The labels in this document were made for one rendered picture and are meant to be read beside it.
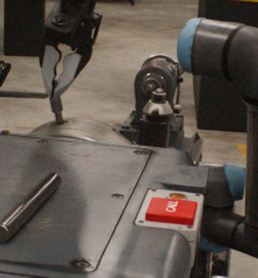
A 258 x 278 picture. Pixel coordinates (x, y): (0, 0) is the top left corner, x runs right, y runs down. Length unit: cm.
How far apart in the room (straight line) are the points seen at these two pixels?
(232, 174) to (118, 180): 58
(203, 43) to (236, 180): 31
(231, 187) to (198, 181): 53
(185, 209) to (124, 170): 19
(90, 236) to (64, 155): 31
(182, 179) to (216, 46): 44
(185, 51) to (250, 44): 15
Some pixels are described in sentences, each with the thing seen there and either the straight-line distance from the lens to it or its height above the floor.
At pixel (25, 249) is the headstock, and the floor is 125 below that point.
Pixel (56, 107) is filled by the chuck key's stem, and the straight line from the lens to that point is 144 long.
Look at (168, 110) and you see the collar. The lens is 201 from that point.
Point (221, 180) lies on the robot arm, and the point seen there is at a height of 109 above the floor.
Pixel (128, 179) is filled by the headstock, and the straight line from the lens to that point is 110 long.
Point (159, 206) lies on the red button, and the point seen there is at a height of 127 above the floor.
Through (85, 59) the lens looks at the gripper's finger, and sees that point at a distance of 127.
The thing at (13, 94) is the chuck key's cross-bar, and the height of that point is 133.
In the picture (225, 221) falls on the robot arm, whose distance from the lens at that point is 165.
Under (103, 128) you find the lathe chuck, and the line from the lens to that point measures 145.
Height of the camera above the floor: 161
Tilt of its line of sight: 17 degrees down
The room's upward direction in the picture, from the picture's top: 4 degrees clockwise
